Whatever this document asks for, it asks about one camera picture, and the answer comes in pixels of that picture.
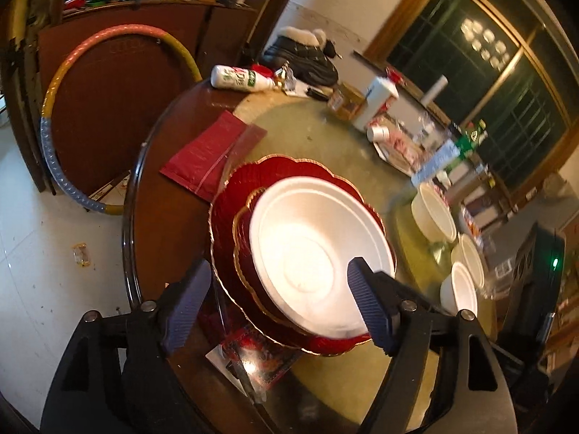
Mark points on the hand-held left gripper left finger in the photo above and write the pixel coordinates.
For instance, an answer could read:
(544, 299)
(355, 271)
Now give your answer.
(185, 307)

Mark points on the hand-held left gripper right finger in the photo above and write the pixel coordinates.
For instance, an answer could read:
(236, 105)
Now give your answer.
(371, 307)

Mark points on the small red scalloped plate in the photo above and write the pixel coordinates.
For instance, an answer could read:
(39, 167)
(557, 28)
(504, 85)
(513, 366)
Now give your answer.
(244, 253)

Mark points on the large white bowl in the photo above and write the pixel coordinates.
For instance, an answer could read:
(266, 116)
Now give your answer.
(307, 244)

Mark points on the large red scalloped plate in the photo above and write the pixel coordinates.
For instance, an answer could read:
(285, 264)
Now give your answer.
(226, 226)

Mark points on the large ribbed beige bowl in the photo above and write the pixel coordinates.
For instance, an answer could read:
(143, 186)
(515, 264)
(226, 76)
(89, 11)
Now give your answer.
(429, 217)

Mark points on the small white bowl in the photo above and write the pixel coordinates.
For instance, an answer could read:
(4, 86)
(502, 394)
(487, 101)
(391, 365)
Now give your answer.
(461, 294)

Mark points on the beige bowl with tab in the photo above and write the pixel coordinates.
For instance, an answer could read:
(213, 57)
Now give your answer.
(468, 253)

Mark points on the red printed card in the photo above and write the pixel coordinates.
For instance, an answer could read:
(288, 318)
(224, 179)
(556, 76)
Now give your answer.
(262, 361)

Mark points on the crumpled wrapper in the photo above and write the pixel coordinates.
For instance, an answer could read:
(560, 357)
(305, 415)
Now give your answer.
(82, 254)

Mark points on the thick book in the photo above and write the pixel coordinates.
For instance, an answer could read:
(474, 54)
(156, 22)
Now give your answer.
(389, 156)

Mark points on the red plastic bag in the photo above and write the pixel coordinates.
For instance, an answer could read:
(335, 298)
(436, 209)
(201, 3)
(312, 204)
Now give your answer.
(203, 153)

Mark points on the pink crumpled cloth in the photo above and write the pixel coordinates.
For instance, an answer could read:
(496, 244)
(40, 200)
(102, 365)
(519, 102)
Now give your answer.
(402, 147)

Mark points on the green plastic bottle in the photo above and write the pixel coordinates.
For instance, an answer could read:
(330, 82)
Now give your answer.
(470, 138)

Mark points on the small white cup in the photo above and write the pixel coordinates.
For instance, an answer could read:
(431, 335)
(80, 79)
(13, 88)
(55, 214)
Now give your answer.
(377, 133)

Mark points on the multicoloured hula hoop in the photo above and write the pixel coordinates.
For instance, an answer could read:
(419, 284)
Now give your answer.
(52, 158)

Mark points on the white liquor bottle red cap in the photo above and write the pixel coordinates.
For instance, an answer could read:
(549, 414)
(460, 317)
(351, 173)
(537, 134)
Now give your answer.
(373, 104)

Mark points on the jar with gold lid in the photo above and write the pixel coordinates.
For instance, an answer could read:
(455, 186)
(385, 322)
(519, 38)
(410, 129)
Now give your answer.
(346, 101)

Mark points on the folded round wooden table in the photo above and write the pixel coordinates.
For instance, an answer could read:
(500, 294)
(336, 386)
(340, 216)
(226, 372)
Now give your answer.
(113, 113)

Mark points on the white paper roll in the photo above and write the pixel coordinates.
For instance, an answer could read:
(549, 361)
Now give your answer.
(434, 90)

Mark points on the white bottle with green label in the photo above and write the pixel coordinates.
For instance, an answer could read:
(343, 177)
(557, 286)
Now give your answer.
(235, 77)

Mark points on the black jacket with fur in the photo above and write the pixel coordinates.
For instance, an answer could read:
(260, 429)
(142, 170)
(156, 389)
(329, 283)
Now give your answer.
(298, 58)

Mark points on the wood framed window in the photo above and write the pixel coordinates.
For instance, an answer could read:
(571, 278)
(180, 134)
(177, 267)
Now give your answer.
(429, 45)

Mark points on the wooden sideboard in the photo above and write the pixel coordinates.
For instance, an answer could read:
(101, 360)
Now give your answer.
(226, 31)

